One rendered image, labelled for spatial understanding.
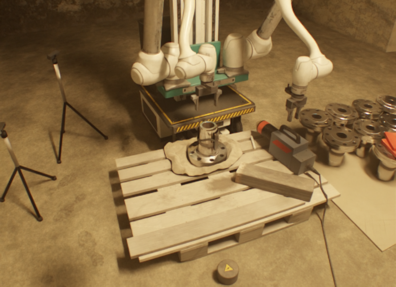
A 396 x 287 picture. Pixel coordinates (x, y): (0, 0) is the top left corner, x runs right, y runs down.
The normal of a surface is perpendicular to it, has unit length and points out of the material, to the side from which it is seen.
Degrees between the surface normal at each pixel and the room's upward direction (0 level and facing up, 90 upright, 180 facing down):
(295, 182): 0
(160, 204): 0
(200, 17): 90
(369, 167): 0
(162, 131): 90
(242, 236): 90
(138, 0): 90
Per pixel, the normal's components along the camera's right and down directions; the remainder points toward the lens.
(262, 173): 0.00, -0.82
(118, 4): 0.35, 0.54
